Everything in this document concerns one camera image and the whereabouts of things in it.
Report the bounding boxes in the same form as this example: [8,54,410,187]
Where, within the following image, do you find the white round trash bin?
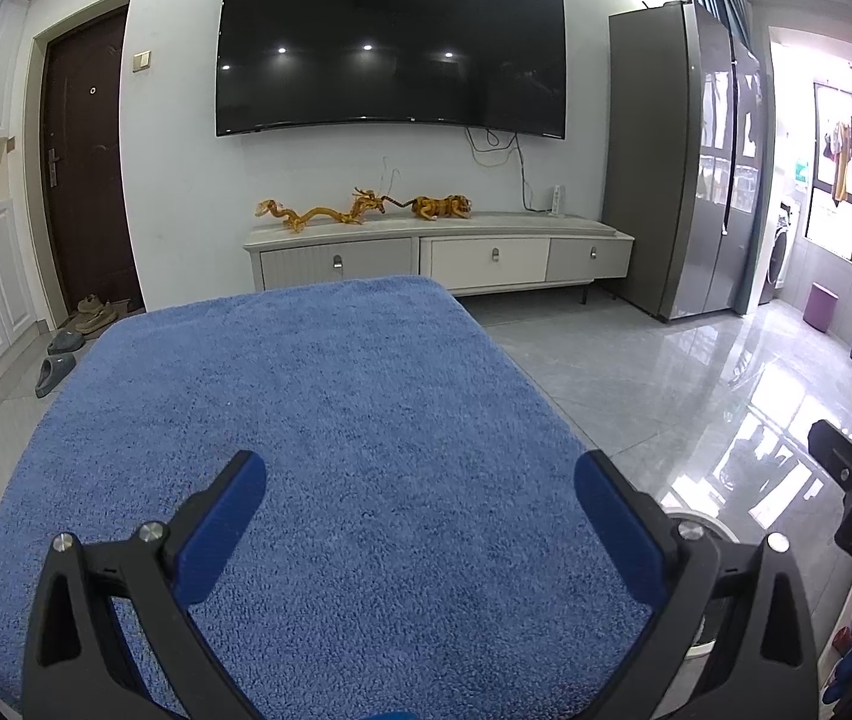
[653,508,743,720]

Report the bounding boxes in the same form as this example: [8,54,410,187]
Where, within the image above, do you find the purple stool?
[803,283,838,333]

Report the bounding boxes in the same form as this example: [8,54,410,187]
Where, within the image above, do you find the washing machine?
[760,200,799,305]

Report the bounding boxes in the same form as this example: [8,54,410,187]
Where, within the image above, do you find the blue fluffy blanket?
[0,277,650,718]

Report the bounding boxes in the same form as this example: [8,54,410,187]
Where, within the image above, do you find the grey refrigerator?
[602,2,766,322]

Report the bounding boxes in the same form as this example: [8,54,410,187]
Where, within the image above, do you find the white power strip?
[550,184,566,216]

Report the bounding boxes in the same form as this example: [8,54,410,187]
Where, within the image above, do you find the white tv cabinet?
[245,213,632,296]

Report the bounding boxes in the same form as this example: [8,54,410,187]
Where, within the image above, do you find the golden tiger figurine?
[387,195,472,221]

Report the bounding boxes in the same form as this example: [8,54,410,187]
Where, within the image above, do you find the golden dragon figurine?
[254,188,387,232]

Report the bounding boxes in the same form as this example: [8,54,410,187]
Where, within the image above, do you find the dark brown door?
[40,7,143,312]

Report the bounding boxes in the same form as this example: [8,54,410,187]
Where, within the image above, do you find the black wall television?
[216,0,566,138]

